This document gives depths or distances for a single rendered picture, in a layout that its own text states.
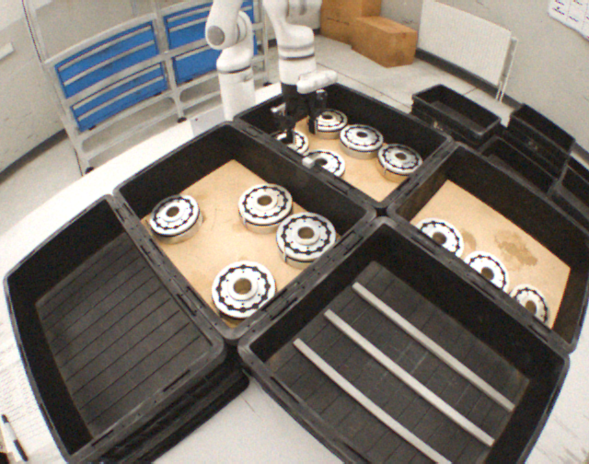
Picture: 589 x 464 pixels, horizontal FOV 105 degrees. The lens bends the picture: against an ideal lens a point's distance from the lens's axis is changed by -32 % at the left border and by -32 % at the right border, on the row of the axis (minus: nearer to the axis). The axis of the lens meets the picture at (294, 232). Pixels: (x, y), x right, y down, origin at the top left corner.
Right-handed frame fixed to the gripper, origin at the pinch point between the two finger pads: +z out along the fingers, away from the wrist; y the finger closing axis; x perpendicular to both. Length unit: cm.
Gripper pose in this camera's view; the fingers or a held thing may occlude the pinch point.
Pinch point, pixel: (302, 133)
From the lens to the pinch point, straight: 75.8
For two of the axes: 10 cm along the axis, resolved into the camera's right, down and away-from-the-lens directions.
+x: 6.1, 5.9, -5.3
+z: 0.7, 6.3, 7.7
